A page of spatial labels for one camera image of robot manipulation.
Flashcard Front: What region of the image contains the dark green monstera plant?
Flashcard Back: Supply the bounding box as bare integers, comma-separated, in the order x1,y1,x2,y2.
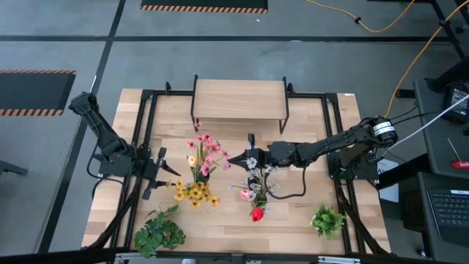
133,202,187,259

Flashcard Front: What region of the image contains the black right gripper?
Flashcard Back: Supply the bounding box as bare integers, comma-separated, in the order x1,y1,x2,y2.
226,133,298,173

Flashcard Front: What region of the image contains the white paper sheet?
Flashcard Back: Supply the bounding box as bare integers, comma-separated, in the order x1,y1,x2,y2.
376,158,401,205

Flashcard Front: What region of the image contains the yellow artificial flower bunch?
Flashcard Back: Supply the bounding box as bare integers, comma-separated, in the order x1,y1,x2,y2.
173,178,221,210

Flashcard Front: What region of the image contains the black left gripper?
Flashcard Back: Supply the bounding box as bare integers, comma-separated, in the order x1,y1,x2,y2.
136,147,182,201

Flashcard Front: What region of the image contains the black cable bundle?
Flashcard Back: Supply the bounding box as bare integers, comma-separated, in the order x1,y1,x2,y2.
333,181,390,257
86,175,144,251

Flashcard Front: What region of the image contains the yellow extension cable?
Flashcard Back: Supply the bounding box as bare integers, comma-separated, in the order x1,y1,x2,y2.
305,0,469,120

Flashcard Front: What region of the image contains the black laptop keyboard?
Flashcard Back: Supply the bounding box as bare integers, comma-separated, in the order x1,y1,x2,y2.
426,188,469,247

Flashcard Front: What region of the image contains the black overhead rig frame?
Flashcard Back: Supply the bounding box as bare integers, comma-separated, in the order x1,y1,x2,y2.
0,246,469,264

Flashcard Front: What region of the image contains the wooden shelf with black legs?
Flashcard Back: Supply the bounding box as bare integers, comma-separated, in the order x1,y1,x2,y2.
189,74,291,135

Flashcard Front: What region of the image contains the black hazard-striped floor mat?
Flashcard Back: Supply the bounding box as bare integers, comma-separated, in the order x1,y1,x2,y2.
0,69,78,117
139,0,269,15

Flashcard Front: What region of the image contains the grey metal stand foot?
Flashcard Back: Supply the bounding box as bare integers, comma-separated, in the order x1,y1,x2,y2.
0,159,29,177

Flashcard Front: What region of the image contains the white blossom spray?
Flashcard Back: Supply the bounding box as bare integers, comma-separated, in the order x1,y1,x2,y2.
227,156,281,208

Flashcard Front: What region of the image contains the black desk with laptop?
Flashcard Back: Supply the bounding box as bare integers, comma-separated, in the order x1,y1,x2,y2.
397,171,469,263

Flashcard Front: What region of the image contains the black desk with tablet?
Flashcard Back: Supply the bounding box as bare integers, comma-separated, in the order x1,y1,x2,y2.
413,78,469,180

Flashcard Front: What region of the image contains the white cable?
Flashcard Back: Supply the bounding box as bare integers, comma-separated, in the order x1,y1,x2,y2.
388,94,469,148

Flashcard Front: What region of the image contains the black aluminium table frame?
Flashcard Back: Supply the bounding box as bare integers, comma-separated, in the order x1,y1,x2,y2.
109,81,371,257

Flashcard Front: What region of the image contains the pink blossom spray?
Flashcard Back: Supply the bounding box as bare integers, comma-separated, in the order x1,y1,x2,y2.
186,120,232,184

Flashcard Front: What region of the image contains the small green plant white pot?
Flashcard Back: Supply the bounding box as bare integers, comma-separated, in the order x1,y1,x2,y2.
309,204,347,241

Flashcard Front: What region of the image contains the black equipment stand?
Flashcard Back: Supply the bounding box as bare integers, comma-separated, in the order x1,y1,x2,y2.
424,0,469,95

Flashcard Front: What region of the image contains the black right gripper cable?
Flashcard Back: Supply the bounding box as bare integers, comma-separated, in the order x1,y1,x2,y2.
272,164,308,201

